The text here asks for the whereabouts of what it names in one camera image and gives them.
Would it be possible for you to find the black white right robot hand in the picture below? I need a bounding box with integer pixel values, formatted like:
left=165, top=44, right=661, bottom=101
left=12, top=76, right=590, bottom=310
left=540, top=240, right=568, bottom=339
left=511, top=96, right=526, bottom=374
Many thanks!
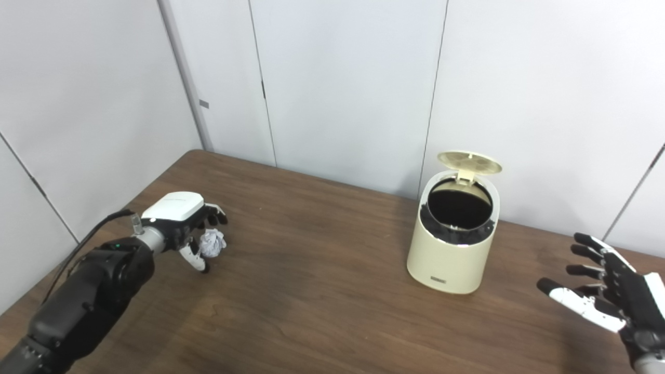
left=537, top=233, right=665, bottom=364

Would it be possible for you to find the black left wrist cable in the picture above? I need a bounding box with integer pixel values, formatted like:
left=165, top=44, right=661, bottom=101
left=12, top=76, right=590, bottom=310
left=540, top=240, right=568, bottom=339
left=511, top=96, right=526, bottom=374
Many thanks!
left=42, top=209, right=142, bottom=304

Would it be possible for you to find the white paper ball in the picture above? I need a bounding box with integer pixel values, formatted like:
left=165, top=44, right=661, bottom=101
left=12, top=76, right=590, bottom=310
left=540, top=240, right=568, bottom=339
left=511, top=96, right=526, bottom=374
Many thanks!
left=200, top=229, right=227, bottom=258

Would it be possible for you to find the round cream bin lid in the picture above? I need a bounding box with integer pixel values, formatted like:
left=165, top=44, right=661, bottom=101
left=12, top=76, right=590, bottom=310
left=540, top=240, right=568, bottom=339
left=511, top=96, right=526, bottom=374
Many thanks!
left=437, top=151, right=503, bottom=183

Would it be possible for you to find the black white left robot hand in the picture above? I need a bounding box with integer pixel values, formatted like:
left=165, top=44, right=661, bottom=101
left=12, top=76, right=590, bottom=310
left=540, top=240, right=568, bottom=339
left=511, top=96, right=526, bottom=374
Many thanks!
left=141, top=192, right=228, bottom=274

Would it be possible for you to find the grey wall post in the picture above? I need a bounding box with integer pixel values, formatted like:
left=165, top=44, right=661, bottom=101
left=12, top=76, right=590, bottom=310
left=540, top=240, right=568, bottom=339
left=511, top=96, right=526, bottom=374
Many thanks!
left=157, top=0, right=214, bottom=152

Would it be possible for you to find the cream-colored trash bin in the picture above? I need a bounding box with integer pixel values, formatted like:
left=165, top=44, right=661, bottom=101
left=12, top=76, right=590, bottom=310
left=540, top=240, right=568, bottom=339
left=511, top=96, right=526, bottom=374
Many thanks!
left=407, top=151, right=503, bottom=295

